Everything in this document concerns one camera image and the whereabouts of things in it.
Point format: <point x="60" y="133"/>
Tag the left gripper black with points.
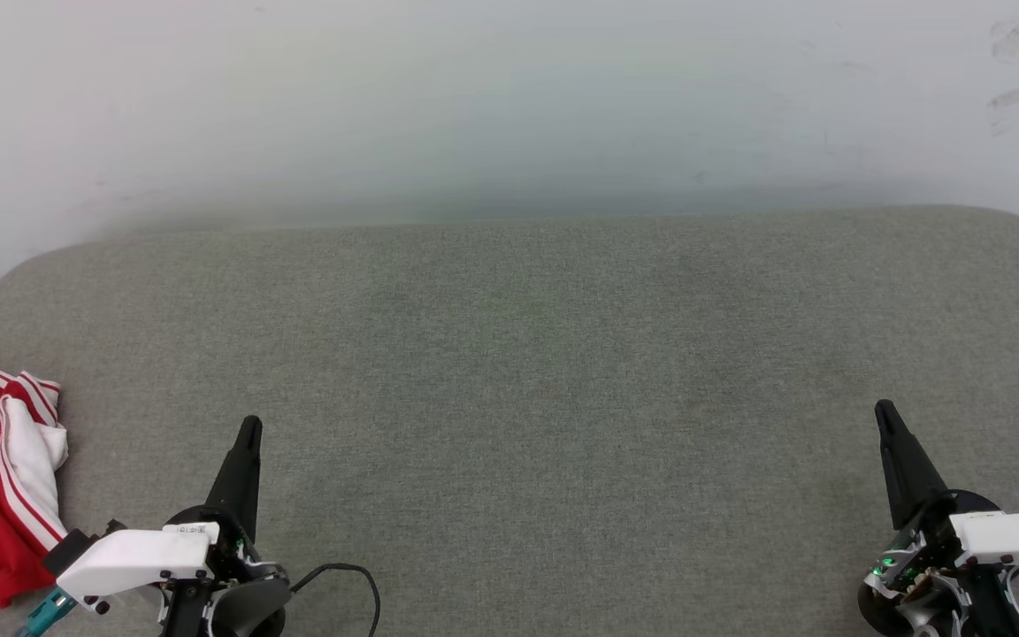
<point x="231" y="557"/>

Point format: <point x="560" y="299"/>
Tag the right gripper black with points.
<point x="930" y="540"/>

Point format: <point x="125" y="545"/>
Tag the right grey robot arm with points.
<point x="899" y="615"/>

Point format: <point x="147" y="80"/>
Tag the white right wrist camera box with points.
<point x="1014" y="535"/>

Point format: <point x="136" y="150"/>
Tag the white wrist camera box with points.
<point x="1014" y="535"/>
<point x="138" y="557"/>

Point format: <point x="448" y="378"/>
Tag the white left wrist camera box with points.
<point x="138" y="557"/>

